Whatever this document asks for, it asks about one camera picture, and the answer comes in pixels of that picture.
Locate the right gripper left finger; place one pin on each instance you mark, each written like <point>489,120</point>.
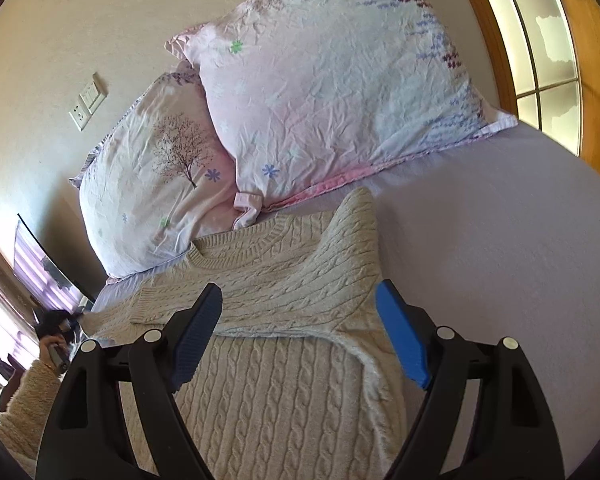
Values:
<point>115,415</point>

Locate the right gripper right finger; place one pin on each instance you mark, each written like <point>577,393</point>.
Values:
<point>512,436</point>

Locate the cream cable-knit sweater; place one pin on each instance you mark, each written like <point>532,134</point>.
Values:
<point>299,380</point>

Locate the person's left hand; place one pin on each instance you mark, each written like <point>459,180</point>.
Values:
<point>54,353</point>

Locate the cream fleece left sleeve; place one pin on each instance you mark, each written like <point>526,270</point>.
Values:
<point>23,424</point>

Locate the pink tree-print pillow left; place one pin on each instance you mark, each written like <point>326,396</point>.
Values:
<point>158,180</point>

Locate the pink floral pillow right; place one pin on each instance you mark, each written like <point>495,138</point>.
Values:
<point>309,95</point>

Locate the white wall socket switch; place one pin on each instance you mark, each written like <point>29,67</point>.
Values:
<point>89,99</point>

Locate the wooden frame window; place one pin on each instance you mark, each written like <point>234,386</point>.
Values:
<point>545,56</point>

